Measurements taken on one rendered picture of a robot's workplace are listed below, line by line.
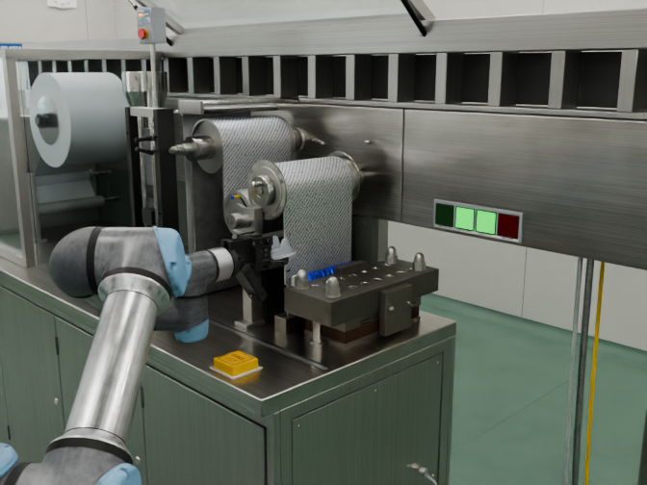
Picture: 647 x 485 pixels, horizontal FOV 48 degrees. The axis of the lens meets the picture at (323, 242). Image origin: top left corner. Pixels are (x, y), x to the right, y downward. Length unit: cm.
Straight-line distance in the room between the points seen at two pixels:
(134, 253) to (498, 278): 360
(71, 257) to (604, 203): 105
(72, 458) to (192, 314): 64
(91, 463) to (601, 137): 115
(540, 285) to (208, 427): 305
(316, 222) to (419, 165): 30
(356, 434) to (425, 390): 26
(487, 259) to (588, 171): 304
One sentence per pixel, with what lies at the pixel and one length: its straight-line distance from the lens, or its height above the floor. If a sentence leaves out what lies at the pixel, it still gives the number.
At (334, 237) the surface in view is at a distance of 187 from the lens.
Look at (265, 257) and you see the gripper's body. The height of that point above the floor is 111.
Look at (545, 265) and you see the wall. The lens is 442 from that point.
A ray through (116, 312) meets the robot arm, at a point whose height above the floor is 118.
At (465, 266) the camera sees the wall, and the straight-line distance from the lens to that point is 472.
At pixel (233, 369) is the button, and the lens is 156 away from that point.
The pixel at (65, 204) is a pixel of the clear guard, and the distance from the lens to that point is 258.
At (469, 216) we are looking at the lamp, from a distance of 177.
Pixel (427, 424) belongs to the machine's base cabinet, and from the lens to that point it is 194.
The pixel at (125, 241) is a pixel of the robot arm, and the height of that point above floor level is 127.
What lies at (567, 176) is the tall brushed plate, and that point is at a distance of 164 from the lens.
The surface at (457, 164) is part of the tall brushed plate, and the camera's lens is 178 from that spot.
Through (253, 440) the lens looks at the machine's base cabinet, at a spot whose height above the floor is 78.
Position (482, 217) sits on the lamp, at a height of 119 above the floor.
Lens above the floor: 154
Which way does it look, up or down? 14 degrees down
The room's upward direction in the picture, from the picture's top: straight up
